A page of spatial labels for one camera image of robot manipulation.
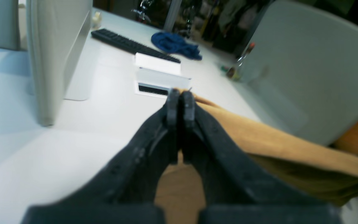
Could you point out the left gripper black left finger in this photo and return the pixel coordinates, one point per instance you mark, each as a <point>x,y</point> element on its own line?
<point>123,191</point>

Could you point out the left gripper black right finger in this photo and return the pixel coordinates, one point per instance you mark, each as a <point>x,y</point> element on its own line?
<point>237,190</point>

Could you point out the brown t-shirt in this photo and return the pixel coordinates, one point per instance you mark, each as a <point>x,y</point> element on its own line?
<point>321,172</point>

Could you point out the white box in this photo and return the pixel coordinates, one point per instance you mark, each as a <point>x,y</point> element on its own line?
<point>157,64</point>

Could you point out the black keyboard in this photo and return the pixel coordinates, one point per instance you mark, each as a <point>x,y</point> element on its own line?
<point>128,45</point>

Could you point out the blue cloth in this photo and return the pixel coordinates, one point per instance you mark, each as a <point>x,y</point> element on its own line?
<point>175,44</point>

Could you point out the left grey monitor back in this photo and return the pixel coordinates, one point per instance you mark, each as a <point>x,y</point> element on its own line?
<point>56,34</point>

